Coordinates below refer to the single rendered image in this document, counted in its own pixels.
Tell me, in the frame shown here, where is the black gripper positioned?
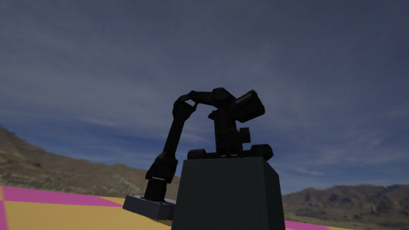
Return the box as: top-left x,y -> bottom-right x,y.
187,124 -> 273,161

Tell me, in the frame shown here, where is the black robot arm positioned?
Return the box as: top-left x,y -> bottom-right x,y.
141,87 -> 265,202

